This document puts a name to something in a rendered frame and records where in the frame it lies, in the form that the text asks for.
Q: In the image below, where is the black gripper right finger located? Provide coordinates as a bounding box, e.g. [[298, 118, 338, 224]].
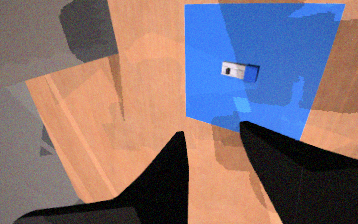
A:
[[240, 121, 358, 224]]

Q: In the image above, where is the blue square marking on table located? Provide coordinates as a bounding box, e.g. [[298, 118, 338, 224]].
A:
[[184, 3, 346, 140]]

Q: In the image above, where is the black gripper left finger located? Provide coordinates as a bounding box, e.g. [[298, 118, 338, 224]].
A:
[[13, 131, 189, 224]]

